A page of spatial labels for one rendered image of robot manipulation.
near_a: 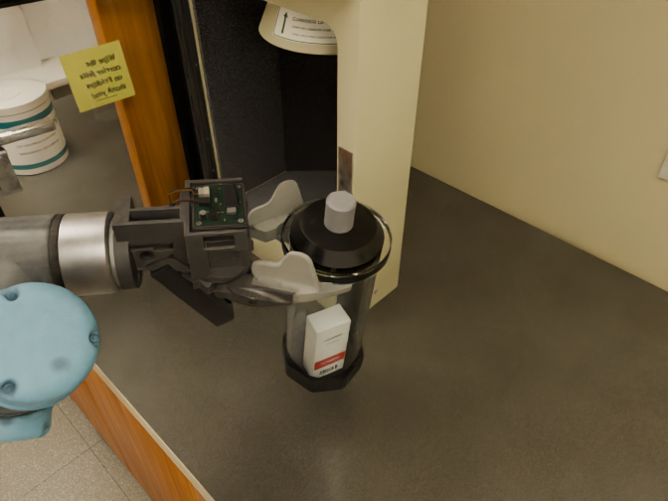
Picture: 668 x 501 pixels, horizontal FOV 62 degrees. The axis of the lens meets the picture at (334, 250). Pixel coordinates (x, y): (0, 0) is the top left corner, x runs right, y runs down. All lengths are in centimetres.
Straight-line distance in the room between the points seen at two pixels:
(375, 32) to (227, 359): 47
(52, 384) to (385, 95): 45
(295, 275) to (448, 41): 66
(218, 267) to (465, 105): 67
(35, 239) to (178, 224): 12
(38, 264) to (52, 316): 15
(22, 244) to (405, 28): 43
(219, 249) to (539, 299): 58
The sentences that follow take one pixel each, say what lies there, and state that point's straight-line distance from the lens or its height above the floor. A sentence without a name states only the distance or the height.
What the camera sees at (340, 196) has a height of 127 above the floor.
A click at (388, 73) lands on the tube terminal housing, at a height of 132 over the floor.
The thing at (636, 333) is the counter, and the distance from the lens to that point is 94.
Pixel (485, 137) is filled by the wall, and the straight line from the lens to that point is 108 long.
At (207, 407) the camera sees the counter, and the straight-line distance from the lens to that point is 77.
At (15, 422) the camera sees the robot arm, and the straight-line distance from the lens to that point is 52.
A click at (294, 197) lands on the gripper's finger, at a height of 124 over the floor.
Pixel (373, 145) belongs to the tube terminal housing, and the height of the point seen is 123.
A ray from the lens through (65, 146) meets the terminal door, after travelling 83.
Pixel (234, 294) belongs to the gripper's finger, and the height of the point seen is 121.
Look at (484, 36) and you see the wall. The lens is 102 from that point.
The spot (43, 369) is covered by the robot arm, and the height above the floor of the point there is 131.
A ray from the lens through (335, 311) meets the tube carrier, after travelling 56.
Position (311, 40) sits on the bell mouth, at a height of 133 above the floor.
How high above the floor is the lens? 158
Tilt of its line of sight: 42 degrees down
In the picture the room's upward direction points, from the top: straight up
